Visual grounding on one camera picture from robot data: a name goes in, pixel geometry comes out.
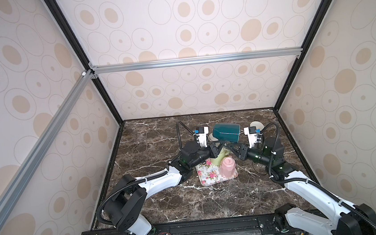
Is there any dark teal mug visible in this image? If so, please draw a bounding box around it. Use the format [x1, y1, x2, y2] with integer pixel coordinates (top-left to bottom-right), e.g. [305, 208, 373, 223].
[212, 123, 240, 143]

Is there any grey mug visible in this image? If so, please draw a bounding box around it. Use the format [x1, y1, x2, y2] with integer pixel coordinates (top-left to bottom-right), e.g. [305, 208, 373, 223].
[250, 121, 264, 130]

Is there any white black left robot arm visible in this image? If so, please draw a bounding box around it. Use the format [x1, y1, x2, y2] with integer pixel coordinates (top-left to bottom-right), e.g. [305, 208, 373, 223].
[96, 140, 225, 235]

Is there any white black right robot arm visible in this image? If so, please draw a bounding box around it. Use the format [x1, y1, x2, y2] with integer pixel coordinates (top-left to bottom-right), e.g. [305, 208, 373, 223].
[226, 138, 376, 235]

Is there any white mug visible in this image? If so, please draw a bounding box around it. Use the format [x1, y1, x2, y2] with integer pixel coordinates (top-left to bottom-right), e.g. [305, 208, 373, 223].
[208, 133, 218, 142]

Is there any light green mug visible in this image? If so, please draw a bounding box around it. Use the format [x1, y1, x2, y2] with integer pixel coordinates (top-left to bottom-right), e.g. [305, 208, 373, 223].
[210, 147, 230, 166]

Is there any pink mug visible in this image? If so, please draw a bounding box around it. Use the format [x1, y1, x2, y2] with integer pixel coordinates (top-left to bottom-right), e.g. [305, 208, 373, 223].
[219, 156, 236, 179]

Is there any floral rectangular tray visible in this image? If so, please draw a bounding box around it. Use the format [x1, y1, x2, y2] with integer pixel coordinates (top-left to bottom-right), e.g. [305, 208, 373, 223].
[196, 159, 238, 187]

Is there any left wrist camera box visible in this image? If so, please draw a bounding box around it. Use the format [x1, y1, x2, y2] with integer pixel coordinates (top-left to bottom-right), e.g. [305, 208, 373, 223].
[194, 126, 209, 147]

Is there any horizontal aluminium rail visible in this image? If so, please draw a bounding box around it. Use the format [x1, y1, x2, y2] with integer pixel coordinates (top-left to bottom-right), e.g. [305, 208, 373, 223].
[93, 47, 303, 74]

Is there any right black frame post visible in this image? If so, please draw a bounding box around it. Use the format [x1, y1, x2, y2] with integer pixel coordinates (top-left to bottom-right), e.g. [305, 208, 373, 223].
[273, 0, 333, 113]

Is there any black frame post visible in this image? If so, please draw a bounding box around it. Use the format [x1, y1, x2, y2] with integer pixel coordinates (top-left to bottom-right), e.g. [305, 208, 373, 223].
[273, 0, 333, 113]
[43, 0, 124, 125]

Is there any slanted left aluminium rail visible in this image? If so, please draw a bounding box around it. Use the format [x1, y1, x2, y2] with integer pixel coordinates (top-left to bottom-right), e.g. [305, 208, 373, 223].
[0, 69, 94, 231]

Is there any left black frame post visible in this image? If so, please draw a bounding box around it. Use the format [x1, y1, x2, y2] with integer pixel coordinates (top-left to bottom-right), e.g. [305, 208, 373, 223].
[43, 0, 124, 125]

